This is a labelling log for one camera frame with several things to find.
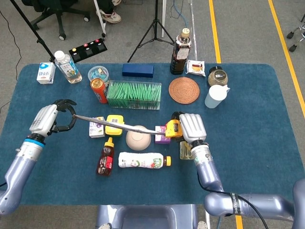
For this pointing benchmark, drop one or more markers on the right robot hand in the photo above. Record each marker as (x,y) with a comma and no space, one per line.
(193,126)

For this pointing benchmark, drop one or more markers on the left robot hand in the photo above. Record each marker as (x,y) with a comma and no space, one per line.
(44,119)

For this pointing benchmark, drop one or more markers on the yellow tape measure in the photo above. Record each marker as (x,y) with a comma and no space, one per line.
(174,128)

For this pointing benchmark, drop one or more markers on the clear green-capped tea bottle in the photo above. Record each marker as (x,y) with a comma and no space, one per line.
(184,151)

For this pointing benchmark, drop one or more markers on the purple tissue pack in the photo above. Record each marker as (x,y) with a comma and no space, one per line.
(162,140)

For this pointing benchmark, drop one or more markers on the light blue plastic cup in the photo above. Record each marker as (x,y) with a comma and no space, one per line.
(214,97)

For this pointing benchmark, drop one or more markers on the round woven coaster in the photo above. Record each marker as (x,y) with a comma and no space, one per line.
(184,90)

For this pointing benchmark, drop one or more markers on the blue table cloth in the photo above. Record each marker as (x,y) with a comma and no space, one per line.
(238,131)

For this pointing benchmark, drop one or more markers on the white blue milk carton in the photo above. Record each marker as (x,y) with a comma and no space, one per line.
(45,72)

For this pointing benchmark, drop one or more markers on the small white purple carton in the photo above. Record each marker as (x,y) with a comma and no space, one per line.
(96,132)

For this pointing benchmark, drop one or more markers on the glass jar black lid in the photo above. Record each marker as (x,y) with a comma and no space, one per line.
(217,77)

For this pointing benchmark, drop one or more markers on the clear blue-labelled water bottle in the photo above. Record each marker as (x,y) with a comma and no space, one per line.
(69,69)

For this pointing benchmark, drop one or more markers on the beige upturned bowl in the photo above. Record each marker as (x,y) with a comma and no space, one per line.
(138,142)

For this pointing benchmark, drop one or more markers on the white red snack packet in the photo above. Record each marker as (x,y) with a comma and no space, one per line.
(196,68)

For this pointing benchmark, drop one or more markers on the white-labelled yellow-capped tea bottle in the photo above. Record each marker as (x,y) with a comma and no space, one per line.
(140,160)

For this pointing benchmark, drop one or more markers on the orange Arctic Ocean can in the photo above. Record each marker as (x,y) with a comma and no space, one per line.
(100,91)

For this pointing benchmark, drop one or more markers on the clear box of green sachets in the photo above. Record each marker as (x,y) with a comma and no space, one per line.
(133,94)

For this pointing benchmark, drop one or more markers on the green box yellow lid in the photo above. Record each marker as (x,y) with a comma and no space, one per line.
(112,131)

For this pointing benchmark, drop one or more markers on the clear plastic cup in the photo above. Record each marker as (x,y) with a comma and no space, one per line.
(97,72)

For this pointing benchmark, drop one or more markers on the dark tea bottle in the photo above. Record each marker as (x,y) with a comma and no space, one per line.
(179,55)

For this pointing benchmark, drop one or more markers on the bear-shaped honey bottle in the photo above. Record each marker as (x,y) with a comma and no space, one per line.
(104,162)

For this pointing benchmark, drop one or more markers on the dark blue rectangular box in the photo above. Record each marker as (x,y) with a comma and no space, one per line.
(137,70)

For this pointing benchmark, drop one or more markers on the black foot pedal board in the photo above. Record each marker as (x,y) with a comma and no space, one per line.
(88,51)

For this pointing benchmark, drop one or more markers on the black slanted light stand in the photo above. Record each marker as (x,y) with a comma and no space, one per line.
(31,28)

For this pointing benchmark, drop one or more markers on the grey blue robot torso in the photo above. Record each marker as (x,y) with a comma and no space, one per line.
(143,217)

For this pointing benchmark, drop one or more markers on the black office chair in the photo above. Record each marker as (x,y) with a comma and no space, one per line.
(59,14)

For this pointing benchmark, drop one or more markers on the black tripod stand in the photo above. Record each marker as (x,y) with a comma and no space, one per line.
(156,23)

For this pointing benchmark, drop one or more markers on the seated person dark trousers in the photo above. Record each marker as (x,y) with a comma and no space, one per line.
(110,16)

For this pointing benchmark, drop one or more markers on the chrome stool base casters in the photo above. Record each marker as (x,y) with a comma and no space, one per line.
(290,35)

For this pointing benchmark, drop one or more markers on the white frame pole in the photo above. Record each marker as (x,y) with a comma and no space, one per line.
(164,16)
(100,19)

